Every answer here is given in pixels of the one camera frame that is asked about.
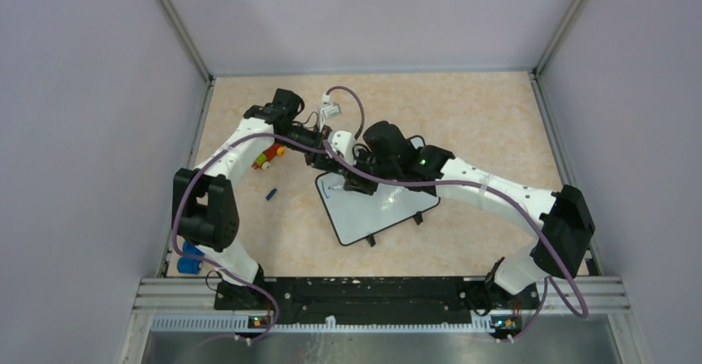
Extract blue marker cap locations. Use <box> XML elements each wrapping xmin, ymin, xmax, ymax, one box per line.
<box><xmin>266</xmin><ymin>188</ymin><xmax>277</xmax><ymax>201</ymax></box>

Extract blue toy car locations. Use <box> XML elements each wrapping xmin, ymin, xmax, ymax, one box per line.
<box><xmin>176</xmin><ymin>242</ymin><xmax>204</xmax><ymax>275</ymax></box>

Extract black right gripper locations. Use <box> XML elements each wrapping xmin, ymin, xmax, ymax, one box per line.
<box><xmin>339</xmin><ymin>146</ymin><xmax>400</xmax><ymax>196</ymax></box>

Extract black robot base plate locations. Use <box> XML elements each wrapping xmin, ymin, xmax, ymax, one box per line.
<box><xmin>214</xmin><ymin>275</ymin><xmax>541</xmax><ymax>314</ymax></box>

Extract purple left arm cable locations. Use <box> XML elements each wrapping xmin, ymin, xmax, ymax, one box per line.
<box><xmin>171</xmin><ymin>84</ymin><xmax>367</xmax><ymax>346</ymax></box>

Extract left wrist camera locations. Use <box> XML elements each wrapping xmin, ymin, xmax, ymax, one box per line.
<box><xmin>317</xmin><ymin>93</ymin><xmax>342</xmax><ymax>129</ymax></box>

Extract black framed whiteboard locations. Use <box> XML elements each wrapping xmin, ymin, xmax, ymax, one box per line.
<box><xmin>315</xmin><ymin>173</ymin><xmax>440</xmax><ymax>247</ymax></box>

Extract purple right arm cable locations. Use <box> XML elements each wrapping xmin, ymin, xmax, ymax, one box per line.
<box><xmin>322</xmin><ymin>140</ymin><xmax>590</xmax><ymax>342</ymax></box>

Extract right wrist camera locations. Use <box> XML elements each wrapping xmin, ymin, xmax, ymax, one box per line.
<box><xmin>328</xmin><ymin>131</ymin><xmax>356</xmax><ymax>165</ymax></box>

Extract aluminium frame rails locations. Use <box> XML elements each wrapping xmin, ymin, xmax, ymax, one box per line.
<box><xmin>155</xmin><ymin>0</ymin><xmax>651</xmax><ymax>363</ymax></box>

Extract colourful toy brick car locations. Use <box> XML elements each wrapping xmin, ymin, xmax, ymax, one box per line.
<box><xmin>252</xmin><ymin>143</ymin><xmax>286</xmax><ymax>170</ymax></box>

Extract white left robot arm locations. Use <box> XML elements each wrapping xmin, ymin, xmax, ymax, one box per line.
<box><xmin>172</xmin><ymin>89</ymin><xmax>333</xmax><ymax>309</ymax></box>

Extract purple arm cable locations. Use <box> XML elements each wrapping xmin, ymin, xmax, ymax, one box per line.
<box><xmin>322</xmin><ymin>140</ymin><xmax>590</xmax><ymax>342</ymax></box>
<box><xmin>171</xmin><ymin>84</ymin><xmax>367</xmax><ymax>346</ymax></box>

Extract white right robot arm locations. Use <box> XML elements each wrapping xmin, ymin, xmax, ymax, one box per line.
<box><xmin>324</xmin><ymin>121</ymin><xmax>595</xmax><ymax>318</ymax></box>

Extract white slotted cable duct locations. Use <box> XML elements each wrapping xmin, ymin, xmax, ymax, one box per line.
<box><xmin>151</xmin><ymin>314</ymin><xmax>495</xmax><ymax>333</ymax></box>

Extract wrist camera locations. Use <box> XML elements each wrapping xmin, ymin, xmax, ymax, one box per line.
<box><xmin>328</xmin><ymin>131</ymin><xmax>356</xmax><ymax>165</ymax></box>
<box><xmin>317</xmin><ymin>93</ymin><xmax>342</xmax><ymax>129</ymax></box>

